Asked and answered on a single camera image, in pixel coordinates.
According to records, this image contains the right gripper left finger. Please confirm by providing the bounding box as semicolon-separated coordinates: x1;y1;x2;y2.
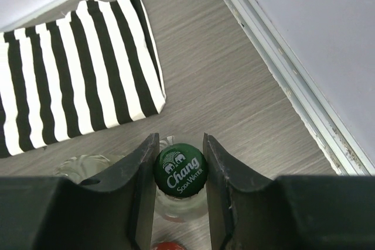
1;133;159;249

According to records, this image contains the black white striped cloth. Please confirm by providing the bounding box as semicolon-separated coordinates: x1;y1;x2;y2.
1;0;166;158

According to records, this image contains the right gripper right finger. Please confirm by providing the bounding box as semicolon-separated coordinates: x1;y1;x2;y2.
203;134;374;249

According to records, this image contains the upright red cola can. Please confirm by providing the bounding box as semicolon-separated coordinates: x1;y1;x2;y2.
151;241;186;250

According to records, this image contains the clear glass soda bottle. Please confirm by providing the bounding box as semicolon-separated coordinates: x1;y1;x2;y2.
154;135;209;222
54;155;124;184

